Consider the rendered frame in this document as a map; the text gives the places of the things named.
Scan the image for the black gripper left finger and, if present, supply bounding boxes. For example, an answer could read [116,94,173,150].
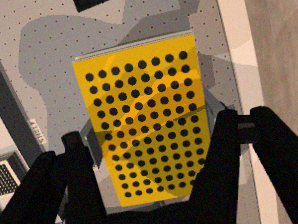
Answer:
[0,118,108,224]

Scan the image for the black rectangular pad with rg label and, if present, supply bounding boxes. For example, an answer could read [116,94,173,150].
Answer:
[73,0,108,12]

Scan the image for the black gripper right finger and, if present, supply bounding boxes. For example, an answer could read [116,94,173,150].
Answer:
[178,84,298,224]

